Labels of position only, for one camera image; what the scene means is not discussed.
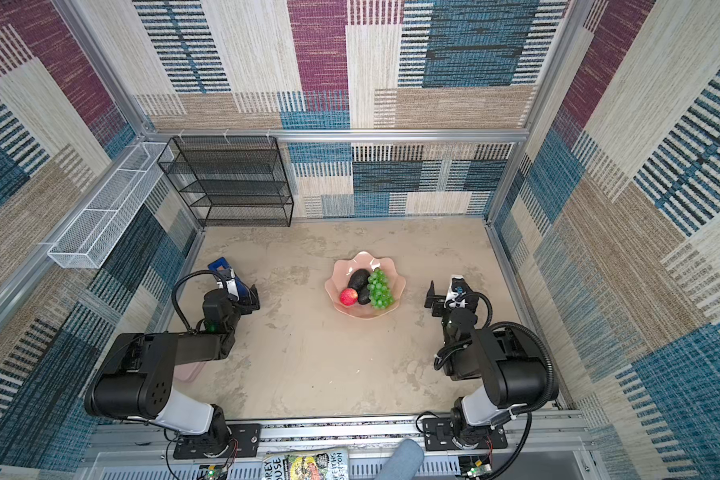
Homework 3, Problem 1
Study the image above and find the grey cylindrical padded handle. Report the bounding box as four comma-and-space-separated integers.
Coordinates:
375, 439, 425, 480

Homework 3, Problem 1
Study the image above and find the pink container under arm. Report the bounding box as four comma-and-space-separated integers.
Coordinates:
173, 362, 206, 383

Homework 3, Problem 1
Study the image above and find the black wire shelf rack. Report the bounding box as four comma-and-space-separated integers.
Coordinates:
157, 136, 294, 227

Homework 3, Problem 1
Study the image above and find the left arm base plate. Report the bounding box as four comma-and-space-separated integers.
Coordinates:
171, 423, 262, 460

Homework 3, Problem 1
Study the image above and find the white mesh wall basket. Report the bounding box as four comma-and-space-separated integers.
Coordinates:
48, 142, 165, 269

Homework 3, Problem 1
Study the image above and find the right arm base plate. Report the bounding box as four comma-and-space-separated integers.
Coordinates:
415, 414, 508, 451

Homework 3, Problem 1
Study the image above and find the dark fake avocado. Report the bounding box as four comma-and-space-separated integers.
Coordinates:
347, 269, 371, 293
358, 286, 371, 305

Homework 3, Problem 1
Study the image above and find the pink scalloped fruit bowl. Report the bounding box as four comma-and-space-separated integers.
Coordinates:
325, 251, 406, 320

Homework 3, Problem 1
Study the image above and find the green fake grape bunch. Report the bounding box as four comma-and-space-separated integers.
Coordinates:
367, 268, 394, 310

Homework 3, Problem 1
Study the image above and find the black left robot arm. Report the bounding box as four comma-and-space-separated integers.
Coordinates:
84, 267, 261, 464

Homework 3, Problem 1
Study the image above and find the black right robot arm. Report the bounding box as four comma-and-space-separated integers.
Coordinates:
415, 275, 559, 451

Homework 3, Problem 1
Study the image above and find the printed snack bag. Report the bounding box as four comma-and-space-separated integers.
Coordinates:
260, 448, 350, 480

